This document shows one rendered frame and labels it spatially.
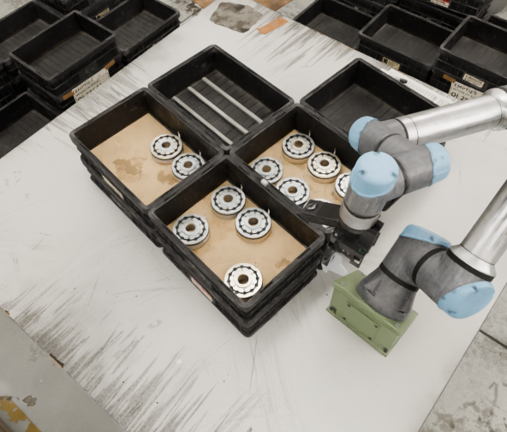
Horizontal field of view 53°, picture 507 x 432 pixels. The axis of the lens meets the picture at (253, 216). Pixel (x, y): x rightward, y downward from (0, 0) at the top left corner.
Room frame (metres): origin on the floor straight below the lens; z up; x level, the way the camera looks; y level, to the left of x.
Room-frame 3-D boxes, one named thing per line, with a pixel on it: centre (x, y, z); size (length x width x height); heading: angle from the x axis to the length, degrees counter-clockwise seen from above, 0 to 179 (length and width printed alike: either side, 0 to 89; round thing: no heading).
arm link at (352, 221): (0.53, -0.21, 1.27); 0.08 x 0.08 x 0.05
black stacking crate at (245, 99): (1.21, 0.09, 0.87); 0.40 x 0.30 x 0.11; 42
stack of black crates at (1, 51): (2.18, 1.14, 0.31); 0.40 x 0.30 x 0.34; 139
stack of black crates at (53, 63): (1.92, 0.84, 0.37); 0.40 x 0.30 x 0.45; 139
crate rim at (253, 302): (0.71, 0.05, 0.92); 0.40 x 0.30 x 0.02; 42
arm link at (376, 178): (0.53, -0.21, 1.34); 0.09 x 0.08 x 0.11; 112
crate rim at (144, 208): (1.01, 0.32, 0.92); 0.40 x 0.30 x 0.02; 42
